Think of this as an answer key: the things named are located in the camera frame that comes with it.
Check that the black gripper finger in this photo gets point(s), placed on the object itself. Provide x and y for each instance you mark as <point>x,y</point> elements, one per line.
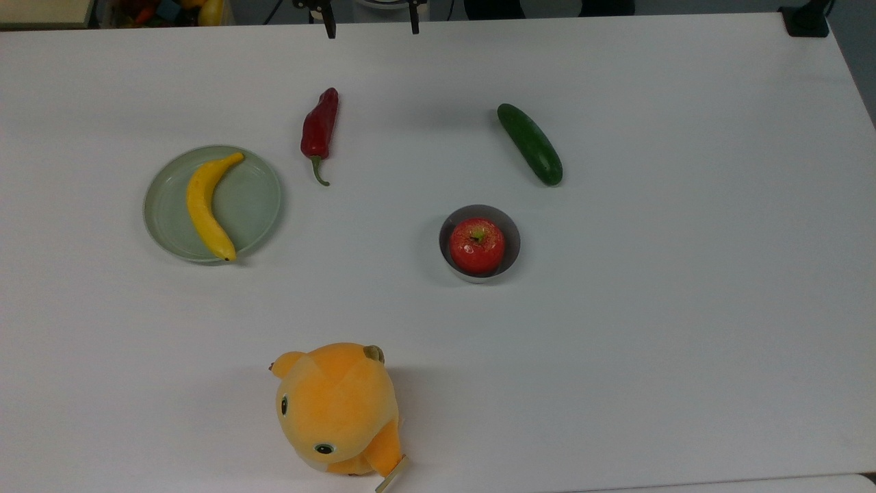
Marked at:
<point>330,20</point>
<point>414,17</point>

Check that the dark green cucumber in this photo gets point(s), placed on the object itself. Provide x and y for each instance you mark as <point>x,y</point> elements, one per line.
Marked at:
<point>531,144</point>

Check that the small grey bowl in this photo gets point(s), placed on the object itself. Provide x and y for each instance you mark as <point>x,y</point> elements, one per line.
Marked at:
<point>446,236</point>

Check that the red chili pepper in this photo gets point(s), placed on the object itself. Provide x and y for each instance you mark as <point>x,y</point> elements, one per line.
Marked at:
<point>320,127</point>

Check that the box of colourful toys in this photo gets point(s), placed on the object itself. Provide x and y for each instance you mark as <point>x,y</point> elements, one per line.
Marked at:
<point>164,11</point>

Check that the pale green plate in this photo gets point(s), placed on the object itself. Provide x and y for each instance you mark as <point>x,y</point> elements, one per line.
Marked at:
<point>253,202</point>

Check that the yellow banana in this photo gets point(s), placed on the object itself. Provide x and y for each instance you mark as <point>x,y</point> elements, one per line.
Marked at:
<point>201,205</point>

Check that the red apple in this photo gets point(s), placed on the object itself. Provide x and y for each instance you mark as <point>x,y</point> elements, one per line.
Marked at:
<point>477,245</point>

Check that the wooden side table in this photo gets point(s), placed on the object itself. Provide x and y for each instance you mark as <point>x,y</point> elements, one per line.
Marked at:
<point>44,12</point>

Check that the orange plush toy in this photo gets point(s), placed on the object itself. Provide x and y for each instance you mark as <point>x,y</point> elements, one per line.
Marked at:
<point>335,407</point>

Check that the black table clamp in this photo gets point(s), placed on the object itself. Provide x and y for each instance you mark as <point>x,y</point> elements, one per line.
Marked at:
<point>806,19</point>

